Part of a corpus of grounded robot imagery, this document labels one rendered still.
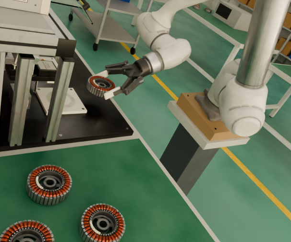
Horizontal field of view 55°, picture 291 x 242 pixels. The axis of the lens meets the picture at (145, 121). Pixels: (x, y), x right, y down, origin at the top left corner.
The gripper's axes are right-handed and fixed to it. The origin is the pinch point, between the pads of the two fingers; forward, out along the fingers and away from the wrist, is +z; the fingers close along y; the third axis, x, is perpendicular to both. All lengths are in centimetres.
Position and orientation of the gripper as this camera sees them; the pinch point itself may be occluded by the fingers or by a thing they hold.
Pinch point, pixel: (102, 86)
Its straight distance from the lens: 111.4
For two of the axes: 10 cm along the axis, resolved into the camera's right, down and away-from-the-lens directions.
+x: -0.9, -6.3, -7.7
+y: -5.1, -6.3, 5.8
